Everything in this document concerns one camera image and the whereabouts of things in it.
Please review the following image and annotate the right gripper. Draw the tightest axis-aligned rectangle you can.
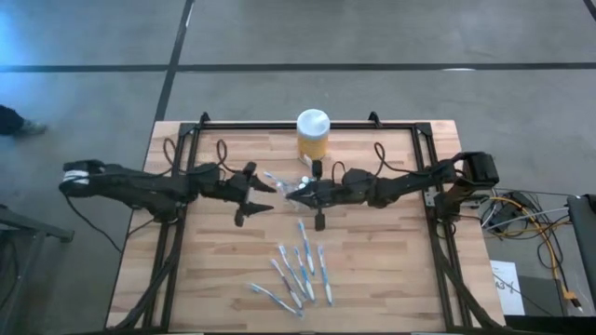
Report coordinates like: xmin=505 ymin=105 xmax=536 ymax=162
xmin=285 ymin=159 xmax=374 ymax=233

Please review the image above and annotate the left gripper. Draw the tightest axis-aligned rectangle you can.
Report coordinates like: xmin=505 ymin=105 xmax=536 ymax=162
xmin=217 ymin=161 xmax=278 ymax=229

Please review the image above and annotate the yellow wipes canister white lid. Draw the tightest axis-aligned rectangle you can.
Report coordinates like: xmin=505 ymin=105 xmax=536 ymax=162
xmin=295 ymin=108 xmax=332 ymax=167

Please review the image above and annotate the white paper sheet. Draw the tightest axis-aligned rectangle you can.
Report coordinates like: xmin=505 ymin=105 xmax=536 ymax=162
xmin=490 ymin=259 xmax=526 ymax=317

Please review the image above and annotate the dark grey side stand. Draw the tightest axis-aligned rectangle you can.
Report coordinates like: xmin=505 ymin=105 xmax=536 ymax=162
xmin=0 ymin=204 xmax=75 ymax=335

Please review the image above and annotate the person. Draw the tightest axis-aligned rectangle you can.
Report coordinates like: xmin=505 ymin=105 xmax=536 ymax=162
xmin=0 ymin=104 xmax=48 ymax=139

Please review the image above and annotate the dark grey equipment case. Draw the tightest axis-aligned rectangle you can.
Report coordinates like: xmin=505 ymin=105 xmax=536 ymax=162
xmin=504 ymin=275 xmax=596 ymax=335

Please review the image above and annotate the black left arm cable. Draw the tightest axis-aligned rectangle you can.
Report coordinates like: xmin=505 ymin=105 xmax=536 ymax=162
xmin=161 ymin=137 xmax=232 ymax=176

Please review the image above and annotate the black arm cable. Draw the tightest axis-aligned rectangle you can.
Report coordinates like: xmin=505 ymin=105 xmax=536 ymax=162
xmin=161 ymin=137 xmax=232 ymax=176
xmin=330 ymin=141 xmax=448 ymax=185

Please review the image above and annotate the black metal table frame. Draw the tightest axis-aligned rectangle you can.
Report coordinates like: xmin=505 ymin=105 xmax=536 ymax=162
xmin=105 ymin=111 xmax=508 ymax=334

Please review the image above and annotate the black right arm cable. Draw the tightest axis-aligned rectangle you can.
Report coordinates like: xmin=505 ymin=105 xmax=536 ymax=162
xmin=330 ymin=141 xmax=448 ymax=185

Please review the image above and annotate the grey cable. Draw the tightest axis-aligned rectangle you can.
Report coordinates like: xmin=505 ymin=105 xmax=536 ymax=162
xmin=483 ymin=207 xmax=570 ymax=232

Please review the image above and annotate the black power cable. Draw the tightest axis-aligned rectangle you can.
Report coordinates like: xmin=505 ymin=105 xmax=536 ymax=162
xmin=465 ymin=185 xmax=574 ymax=280

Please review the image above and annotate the yellow cable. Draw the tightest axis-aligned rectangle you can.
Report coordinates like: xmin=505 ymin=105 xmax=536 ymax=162
xmin=488 ymin=194 xmax=583 ymax=311

